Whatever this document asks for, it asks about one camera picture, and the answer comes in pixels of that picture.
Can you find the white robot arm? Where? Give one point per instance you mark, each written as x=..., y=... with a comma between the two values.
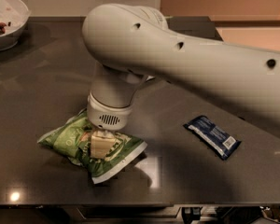
x=132, y=43

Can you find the dark blue snack packet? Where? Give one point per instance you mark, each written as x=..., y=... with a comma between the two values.
x=217, y=139

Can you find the white bowl with food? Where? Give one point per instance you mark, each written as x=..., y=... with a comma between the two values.
x=14, y=15

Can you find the green jalapeno chip bag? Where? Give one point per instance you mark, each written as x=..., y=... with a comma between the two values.
x=73, y=140

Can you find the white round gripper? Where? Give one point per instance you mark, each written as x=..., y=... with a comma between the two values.
x=107, y=117

